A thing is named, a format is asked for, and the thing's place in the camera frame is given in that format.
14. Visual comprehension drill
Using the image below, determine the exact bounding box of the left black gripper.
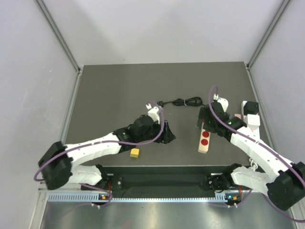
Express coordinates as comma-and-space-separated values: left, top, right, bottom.
137, 119, 175, 144

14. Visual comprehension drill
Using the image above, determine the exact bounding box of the white red power strip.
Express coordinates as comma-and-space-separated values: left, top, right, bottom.
198, 124, 211, 154

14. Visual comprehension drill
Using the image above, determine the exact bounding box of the yellow USB charger plug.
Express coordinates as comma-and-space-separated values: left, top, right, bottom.
130, 148, 140, 158

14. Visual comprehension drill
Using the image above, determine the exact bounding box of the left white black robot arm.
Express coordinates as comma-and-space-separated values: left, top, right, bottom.
38, 104, 176, 190

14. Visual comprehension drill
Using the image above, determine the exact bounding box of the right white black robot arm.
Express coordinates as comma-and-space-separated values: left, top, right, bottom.
197, 94, 305, 210

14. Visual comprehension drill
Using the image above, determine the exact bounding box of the black adapter on white strip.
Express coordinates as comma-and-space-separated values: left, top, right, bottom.
244, 101, 259, 115

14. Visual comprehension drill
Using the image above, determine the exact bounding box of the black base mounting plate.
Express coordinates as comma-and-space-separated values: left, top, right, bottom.
80, 173, 241, 191

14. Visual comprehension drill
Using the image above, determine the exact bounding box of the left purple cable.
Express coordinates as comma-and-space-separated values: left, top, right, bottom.
34, 101, 165, 208

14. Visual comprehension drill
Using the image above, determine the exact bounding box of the black power cord with plug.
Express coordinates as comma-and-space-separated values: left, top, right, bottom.
156, 96, 204, 108

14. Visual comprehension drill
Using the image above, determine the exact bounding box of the grey slotted cable duct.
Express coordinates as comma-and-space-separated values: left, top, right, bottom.
47, 192, 241, 203

